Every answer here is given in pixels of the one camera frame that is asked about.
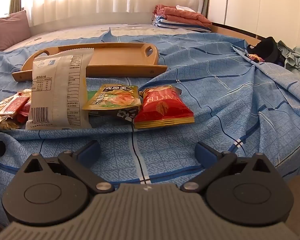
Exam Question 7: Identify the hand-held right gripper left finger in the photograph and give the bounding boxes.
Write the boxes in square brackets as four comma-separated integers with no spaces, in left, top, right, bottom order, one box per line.
[23,140,115,194]

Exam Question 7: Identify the yellow green snack packet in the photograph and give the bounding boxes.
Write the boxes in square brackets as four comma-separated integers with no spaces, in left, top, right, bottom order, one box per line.
[82,84,143,111]

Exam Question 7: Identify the folded orange and striped blankets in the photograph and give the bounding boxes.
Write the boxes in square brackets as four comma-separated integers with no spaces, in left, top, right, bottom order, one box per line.
[152,4,212,27]

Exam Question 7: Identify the small colourful plush toy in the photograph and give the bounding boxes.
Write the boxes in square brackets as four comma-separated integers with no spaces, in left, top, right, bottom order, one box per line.
[244,52,265,63]

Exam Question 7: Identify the blue checked bed sheet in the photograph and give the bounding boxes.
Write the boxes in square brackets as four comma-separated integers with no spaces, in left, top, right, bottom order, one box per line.
[0,29,300,227]

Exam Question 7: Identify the wooden tray with handles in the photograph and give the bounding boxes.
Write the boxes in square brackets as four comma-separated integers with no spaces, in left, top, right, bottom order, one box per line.
[12,42,168,82]

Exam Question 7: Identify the wooden bed frame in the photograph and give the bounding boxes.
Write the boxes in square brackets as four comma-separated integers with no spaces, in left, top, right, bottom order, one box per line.
[211,22,262,47]

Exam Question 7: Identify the pink red candy packet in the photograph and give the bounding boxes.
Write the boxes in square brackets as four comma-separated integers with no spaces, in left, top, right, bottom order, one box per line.
[17,104,33,124]

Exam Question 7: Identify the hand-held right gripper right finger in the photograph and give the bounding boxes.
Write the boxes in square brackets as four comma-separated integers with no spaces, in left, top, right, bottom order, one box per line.
[180,141,278,193]

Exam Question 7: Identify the pink pillow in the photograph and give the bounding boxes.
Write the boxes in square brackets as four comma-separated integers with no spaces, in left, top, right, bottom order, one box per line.
[0,10,32,52]

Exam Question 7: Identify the pale patterned mattress cover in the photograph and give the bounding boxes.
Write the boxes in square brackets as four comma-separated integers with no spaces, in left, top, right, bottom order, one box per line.
[13,23,192,46]

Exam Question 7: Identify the folded blue striped cloth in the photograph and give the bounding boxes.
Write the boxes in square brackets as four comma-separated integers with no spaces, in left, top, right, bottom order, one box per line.
[152,14,212,33]

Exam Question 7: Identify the red gold snack packet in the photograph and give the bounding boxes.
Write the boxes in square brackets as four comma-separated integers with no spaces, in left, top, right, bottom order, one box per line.
[133,85,195,130]

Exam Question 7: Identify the red and beige packets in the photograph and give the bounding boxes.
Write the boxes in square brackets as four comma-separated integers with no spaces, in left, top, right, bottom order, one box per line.
[0,99,28,131]

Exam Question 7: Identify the white wardrobe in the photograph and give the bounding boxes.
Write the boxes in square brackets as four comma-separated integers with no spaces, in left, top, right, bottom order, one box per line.
[207,0,300,55]

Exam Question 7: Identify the black snack packet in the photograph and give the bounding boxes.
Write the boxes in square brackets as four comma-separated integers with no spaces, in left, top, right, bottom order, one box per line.
[89,105,142,123]

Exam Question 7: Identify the black bag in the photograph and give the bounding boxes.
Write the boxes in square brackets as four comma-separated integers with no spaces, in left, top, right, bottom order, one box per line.
[247,37,281,63]

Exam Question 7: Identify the tall white snack packet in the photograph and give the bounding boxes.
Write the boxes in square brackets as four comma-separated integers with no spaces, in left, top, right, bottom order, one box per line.
[25,48,94,131]

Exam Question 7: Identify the teal crumpled garment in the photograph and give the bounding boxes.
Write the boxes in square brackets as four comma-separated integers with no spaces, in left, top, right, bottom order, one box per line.
[277,41,300,78]

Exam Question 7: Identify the small red snack packet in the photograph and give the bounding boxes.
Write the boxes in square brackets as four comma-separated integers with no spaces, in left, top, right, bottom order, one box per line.
[0,96,30,117]

